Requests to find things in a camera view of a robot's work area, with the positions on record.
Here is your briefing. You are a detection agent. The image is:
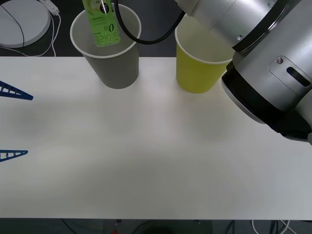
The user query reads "pale grey round floor base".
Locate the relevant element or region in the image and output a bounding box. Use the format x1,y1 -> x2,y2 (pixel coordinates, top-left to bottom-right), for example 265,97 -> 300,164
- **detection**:
0,0 -> 52,48

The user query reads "green plastic bottle black cap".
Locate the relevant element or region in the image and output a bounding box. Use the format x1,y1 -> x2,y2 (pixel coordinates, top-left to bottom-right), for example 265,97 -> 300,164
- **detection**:
81,0 -> 122,47

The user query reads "grey plastic bin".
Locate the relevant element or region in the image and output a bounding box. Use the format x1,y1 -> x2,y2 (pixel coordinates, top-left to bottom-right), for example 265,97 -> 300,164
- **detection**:
69,3 -> 142,90

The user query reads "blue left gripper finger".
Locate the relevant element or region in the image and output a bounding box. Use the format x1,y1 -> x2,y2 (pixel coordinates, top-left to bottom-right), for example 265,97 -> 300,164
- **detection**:
0,150 -> 29,163
0,80 -> 34,101

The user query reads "white power strip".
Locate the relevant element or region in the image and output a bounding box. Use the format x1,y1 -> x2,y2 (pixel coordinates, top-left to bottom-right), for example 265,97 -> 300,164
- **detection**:
40,0 -> 60,16

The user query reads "white cable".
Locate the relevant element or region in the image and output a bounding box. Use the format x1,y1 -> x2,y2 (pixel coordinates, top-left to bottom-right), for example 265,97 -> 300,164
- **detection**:
51,13 -> 62,58
252,219 -> 293,234

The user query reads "yellow-green plastic bin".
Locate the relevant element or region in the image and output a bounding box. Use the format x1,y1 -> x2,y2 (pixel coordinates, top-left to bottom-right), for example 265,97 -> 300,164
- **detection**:
175,14 -> 234,94

